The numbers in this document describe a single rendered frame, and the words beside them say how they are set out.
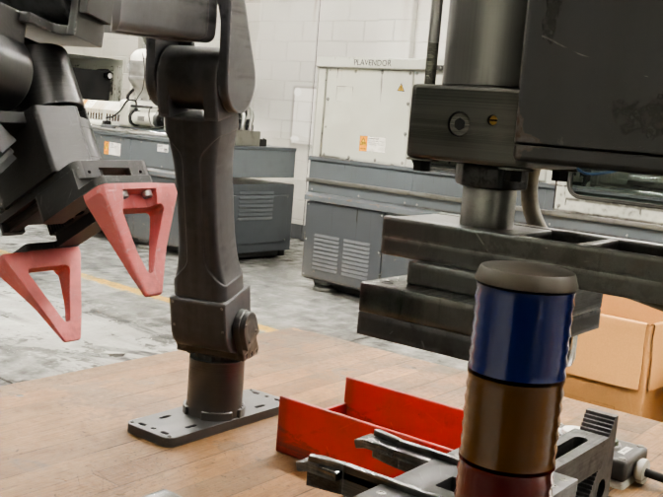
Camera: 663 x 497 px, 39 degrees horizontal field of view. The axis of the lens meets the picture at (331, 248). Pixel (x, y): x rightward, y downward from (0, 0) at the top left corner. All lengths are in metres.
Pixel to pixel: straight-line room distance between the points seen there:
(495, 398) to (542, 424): 0.02
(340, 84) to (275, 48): 3.28
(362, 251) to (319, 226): 0.44
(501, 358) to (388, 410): 0.69
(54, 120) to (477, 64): 0.29
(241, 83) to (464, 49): 0.35
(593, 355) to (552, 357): 2.64
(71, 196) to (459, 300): 0.26
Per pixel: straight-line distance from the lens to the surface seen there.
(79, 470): 0.93
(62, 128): 0.67
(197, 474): 0.92
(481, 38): 0.62
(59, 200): 0.65
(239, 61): 0.92
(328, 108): 6.70
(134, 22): 0.80
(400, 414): 1.03
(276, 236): 8.09
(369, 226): 6.41
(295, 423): 0.97
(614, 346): 2.96
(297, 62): 9.62
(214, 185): 0.94
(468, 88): 0.61
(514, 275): 0.35
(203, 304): 0.98
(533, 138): 0.57
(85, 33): 0.71
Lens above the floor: 1.25
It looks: 8 degrees down
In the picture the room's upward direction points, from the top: 5 degrees clockwise
